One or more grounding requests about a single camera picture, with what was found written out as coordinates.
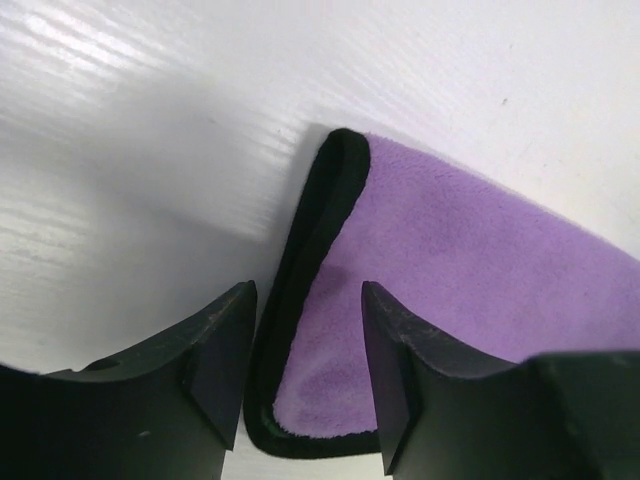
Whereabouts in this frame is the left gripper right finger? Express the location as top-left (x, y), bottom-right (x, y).
top-left (361, 282), bottom-right (639, 479)

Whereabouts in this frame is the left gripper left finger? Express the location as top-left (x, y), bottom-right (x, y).
top-left (1, 281), bottom-right (257, 479)

